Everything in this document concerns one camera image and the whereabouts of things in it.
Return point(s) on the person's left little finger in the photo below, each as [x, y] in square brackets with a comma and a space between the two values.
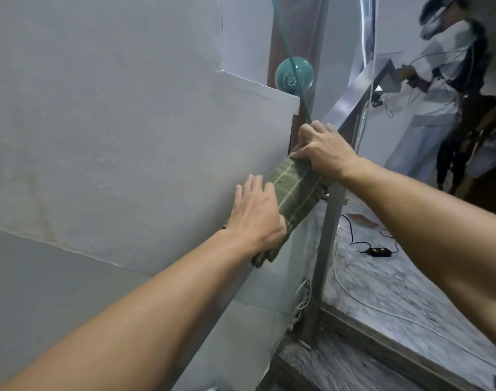
[238, 195]

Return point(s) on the person's left forearm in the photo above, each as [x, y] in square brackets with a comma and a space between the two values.
[158, 309]

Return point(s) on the teal round lamp shade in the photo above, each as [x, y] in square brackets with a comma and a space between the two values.
[290, 77]

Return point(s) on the white head-worn headset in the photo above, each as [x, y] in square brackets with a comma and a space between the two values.
[433, 22]

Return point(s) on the person's left middle finger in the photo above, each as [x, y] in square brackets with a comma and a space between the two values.
[257, 187]

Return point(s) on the green plaid cloth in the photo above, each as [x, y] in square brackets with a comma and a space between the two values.
[297, 191]

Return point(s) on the person's right thumb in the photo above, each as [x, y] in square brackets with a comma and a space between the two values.
[301, 152]

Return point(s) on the small black device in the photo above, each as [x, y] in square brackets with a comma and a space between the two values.
[377, 100]

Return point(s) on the person's left hand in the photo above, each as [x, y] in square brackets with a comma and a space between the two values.
[256, 219]

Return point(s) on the person's left thumb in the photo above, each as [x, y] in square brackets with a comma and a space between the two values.
[281, 228]

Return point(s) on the black power adapter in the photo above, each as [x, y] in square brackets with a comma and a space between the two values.
[378, 252]

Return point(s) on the person's right forearm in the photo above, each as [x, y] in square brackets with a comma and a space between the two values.
[427, 228]

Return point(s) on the person's right hand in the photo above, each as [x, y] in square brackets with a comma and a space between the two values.
[327, 152]

